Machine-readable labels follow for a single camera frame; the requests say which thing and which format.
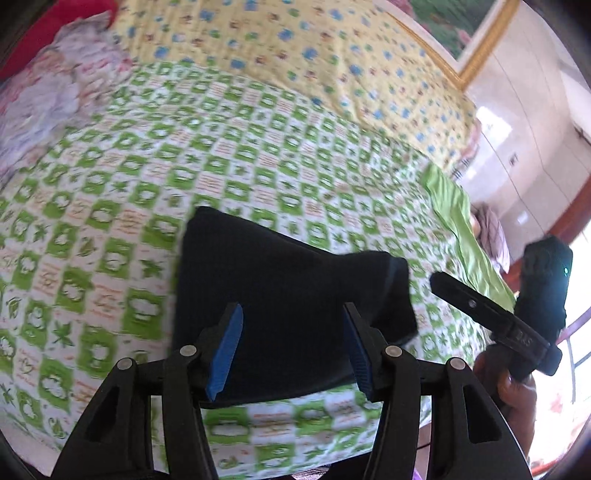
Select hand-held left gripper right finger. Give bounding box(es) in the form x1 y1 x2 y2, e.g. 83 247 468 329
342 302 527 480

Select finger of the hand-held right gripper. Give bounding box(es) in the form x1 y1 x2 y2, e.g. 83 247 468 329
429 271 514 332

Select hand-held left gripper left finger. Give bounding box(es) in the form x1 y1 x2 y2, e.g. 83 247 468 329
51 302 245 480

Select black pants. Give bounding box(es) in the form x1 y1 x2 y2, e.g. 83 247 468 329
172 206 419 410

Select person's right hand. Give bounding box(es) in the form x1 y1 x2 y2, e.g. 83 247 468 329
473 348 539 423

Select plain green sheet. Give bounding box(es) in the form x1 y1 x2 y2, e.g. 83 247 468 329
425 164 518 315

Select mauve cloth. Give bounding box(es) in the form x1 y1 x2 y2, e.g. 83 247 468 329
471 203 512 274

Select plaid cloth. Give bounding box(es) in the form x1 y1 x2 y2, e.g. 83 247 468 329
450 157 472 184

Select pink pillow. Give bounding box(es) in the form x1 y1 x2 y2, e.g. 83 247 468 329
462 117 484 167

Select green checkered bed sheet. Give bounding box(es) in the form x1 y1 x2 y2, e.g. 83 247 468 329
0 62 491 476

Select gold framed floral painting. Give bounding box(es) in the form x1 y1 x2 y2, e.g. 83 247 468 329
374 0 523 89

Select yellow printed quilt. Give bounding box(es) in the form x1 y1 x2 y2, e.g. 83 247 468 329
111 0 478 170

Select pink floral cloth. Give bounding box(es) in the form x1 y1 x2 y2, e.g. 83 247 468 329
0 11 136 182

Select red cloth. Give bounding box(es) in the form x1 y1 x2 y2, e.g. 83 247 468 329
0 0 116 82

